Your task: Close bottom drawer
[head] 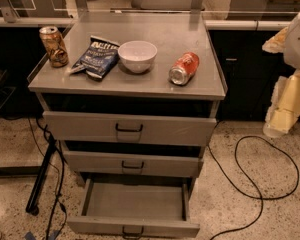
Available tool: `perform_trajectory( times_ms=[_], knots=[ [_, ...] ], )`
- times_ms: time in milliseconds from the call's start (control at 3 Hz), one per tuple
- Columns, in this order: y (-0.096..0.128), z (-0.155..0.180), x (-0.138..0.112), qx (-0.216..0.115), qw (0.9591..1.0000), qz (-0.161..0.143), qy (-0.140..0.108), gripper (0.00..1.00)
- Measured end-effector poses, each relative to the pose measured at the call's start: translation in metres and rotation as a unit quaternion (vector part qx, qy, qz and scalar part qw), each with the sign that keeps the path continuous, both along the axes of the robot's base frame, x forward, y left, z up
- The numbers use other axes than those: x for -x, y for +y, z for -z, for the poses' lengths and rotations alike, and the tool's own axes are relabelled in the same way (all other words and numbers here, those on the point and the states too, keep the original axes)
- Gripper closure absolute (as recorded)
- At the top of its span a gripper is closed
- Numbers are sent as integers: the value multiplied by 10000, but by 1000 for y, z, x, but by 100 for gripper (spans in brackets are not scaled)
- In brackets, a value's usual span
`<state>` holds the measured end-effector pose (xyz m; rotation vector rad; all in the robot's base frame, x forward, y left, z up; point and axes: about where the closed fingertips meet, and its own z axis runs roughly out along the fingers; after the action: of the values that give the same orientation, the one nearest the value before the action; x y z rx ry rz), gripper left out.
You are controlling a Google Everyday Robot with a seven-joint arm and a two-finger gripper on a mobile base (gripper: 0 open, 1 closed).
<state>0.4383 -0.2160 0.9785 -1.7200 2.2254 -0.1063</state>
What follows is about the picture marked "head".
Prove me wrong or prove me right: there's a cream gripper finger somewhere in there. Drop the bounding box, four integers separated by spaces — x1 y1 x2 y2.
263 76 287 138
262 27 288 53

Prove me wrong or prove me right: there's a grey bottom drawer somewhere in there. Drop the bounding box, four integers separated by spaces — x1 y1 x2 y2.
68 177 200 240

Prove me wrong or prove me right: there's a grey drawer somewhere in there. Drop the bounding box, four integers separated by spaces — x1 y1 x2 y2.
62 141 203 178
43 111 216 146
68 177 200 240

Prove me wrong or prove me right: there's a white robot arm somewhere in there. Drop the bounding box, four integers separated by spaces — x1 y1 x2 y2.
262 12 300 138

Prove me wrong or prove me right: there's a grey drawer cabinet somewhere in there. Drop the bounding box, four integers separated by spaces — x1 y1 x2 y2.
29 13 226 185

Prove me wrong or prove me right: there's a grey top drawer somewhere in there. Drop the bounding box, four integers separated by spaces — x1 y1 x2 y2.
43 111 216 146

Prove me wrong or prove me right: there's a grey middle drawer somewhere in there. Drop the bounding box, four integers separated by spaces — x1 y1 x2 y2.
62 141 203 178

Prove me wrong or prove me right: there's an orange soda can lying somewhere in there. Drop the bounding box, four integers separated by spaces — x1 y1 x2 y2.
169 52 199 86

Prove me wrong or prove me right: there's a white bowl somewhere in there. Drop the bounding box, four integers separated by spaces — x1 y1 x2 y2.
118 41 157 74

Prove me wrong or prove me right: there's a blue potato chip bag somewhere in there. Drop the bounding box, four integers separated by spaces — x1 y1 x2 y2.
69 36 120 81

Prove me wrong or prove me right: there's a gold upright soda can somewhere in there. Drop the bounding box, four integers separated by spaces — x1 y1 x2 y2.
39 26 68 68

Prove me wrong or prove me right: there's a black stand leg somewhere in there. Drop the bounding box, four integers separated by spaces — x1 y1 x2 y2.
26 136 55 216

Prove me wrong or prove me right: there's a blue tape on floor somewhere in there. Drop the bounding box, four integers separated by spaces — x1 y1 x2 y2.
24 230 60 240

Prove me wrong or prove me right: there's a black floor cable right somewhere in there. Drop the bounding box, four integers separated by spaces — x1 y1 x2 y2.
208 135 300 240

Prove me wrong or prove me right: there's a black floor cables left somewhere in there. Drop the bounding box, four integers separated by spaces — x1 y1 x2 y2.
27 117 68 240

